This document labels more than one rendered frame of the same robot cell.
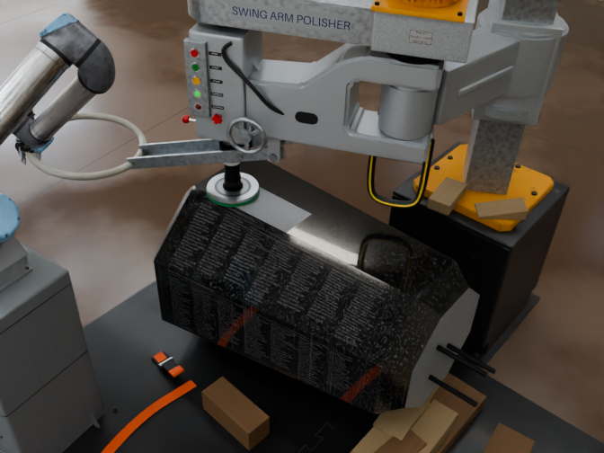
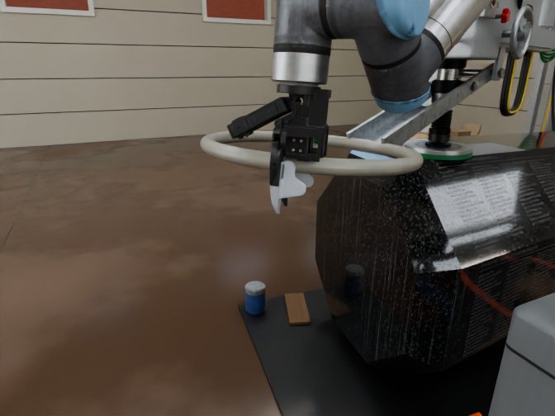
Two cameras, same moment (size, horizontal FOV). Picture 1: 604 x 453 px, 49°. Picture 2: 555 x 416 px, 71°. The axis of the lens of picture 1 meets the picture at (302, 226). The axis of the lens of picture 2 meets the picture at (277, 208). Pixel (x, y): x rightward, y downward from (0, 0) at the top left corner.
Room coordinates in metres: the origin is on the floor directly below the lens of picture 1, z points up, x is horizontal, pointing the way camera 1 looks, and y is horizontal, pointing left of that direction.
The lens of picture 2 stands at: (1.99, 1.70, 1.15)
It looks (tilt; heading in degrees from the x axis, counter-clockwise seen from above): 20 degrees down; 303
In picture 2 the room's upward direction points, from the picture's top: straight up
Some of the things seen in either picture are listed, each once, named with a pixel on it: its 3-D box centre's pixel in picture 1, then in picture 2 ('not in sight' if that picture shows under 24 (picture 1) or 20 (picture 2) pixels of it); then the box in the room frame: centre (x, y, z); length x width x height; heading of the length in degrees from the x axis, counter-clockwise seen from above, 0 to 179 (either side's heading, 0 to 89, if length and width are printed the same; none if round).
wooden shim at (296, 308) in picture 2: not in sight; (296, 308); (2.82, 0.26, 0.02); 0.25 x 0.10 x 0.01; 128
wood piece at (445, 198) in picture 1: (447, 195); (448, 133); (2.38, -0.63, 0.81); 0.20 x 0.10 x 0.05; 149
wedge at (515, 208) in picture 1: (501, 208); (469, 130); (2.31, -0.84, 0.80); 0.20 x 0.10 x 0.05; 91
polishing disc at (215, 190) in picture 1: (233, 187); (437, 147); (2.26, 0.29, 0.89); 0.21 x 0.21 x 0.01
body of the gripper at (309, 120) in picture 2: (25, 136); (300, 124); (2.32, 1.13, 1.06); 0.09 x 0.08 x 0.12; 16
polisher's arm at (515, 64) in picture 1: (486, 63); not in sight; (2.41, -0.68, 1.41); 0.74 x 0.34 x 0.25; 133
